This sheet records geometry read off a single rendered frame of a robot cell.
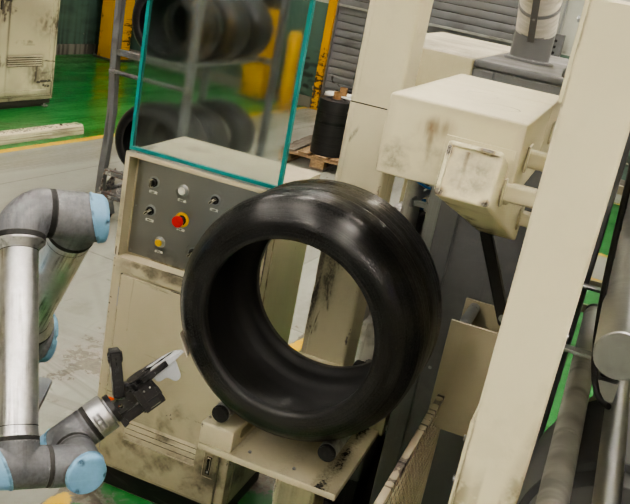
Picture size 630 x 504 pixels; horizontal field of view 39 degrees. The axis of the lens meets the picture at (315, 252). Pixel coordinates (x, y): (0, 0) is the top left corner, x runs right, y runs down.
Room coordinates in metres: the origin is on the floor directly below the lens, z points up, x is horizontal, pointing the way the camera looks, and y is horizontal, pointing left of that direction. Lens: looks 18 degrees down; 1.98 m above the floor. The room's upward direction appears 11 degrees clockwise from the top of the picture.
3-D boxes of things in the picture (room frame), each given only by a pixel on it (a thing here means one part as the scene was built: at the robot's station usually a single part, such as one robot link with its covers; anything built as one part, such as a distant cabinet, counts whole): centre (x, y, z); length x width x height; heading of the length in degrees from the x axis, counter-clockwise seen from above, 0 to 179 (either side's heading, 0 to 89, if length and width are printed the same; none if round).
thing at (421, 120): (1.82, -0.28, 1.71); 0.61 x 0.25 x 0.15; 163
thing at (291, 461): (2.03, -0.04, 0.80); 0.37 x 0.36 x 0.02; 73
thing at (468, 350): (2.12, -0.46, 1.05); 0.20 x 0.15 x 0.30; 163
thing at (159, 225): (2.93, 0.36, 0.63); 0.56 x 0.41 x 1.27; 73
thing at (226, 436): (2.07, 0.10, 0.84); 0.36 x 0.09 x 0.06; 163
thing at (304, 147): (9.05, -0.01, 0.38); 1.20 x 0.80 x 0.76; 165
